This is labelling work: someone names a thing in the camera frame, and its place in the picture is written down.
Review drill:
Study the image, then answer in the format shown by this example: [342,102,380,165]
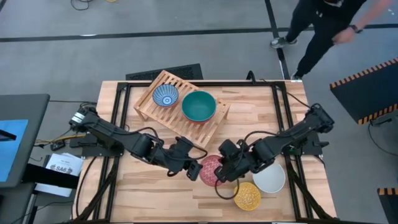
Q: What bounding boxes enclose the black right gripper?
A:
[214,155,257,184]

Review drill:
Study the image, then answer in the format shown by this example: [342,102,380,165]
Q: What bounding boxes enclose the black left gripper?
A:
[167,154,203,182]

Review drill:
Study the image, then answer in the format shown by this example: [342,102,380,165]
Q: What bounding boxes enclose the patterned bowl with red rim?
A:
[198,154,224,187]

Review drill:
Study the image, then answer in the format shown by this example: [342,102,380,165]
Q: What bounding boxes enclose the yellow patterned bowl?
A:
[233,182,262,212]

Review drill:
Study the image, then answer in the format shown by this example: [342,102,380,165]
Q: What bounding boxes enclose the plain white bowl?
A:
[252,161,286,194]

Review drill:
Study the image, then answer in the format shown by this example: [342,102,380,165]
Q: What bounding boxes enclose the plain green bowl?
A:
[181,90,218,123]

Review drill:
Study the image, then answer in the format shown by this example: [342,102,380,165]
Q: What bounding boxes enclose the blue striped patterned bowl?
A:
[152,83,180,108]

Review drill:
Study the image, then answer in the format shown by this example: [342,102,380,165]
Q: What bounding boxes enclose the wooden slatted shelf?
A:
[133,70,231,149]

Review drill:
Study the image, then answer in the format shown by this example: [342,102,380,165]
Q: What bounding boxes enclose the black perforated floor mat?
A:
[125,63,204,81]

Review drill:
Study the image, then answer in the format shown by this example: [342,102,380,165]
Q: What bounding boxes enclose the white printed paper sheet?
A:
[34,152,84,197]

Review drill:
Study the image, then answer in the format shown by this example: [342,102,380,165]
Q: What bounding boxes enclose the large hazard-striped black box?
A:
[329,57,398,125]

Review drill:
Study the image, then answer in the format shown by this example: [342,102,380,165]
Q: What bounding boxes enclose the small hazard-striped black box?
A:
[377,187,398,224]

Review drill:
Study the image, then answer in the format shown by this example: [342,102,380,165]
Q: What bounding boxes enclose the grey side desk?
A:
[0,93,50,189]

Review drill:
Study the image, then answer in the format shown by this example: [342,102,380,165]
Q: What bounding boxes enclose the person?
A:
[269,0,394,81]

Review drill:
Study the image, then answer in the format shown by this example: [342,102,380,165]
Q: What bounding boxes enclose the blue screen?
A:
[0,119,29,183]

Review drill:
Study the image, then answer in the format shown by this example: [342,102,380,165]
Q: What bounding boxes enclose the person's hand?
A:
[332,27,356,45]

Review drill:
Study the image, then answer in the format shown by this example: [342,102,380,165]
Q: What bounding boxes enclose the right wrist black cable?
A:
[214,179,240,200]

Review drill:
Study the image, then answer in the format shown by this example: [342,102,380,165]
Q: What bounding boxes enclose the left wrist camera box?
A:
[174,136,194,156]

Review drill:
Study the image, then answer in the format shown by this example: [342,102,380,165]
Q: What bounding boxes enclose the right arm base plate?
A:
[281,133,330,156]

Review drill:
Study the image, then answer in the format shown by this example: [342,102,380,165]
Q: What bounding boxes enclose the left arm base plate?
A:
[70,133,125,157]

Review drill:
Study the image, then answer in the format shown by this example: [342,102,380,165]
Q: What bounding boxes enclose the black aluminium table frame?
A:
[73,80,338,223]

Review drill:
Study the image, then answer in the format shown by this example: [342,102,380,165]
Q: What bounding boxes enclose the black table-edge cable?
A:
[246,70,313,109]

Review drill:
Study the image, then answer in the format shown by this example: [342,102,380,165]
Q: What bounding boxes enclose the yellow cable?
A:
[34,134,86,146]

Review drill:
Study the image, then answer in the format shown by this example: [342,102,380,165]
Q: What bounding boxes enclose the black floor cable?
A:
[70,0,94,11]
[366,119,398,158]

